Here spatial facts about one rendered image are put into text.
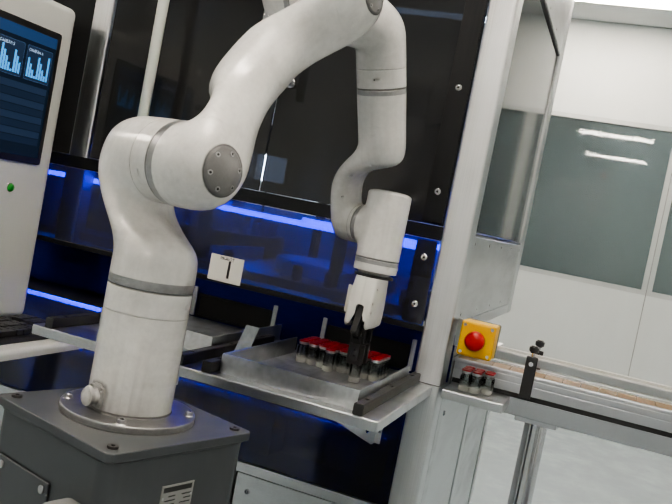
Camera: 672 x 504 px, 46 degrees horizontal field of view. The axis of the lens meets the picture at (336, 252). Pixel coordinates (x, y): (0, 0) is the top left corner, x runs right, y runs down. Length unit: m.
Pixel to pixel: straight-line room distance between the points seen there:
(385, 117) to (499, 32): 0.39
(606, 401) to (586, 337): 4.50
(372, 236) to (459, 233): 0.25
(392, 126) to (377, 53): 0.13
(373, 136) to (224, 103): 0.41
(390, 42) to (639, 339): 5.03
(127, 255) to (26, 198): 0.92
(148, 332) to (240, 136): 0.29
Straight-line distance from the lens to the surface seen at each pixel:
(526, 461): 1.85
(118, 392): 1.14
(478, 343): 1.64
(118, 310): 1.13
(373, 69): 1.44
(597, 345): 6.28
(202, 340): 1.59
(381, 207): 1.49
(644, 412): 1.78
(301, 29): 1.24
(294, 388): 1.39
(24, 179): 2.00
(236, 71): 1.18
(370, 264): 1.50
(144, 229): 1.14
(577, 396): 1.78
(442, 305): 1.68
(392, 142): 1.46
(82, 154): 2.08
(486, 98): 1.70
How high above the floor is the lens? 1.20
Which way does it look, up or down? 3 degrees down
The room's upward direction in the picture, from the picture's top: 11 degrees clockwise
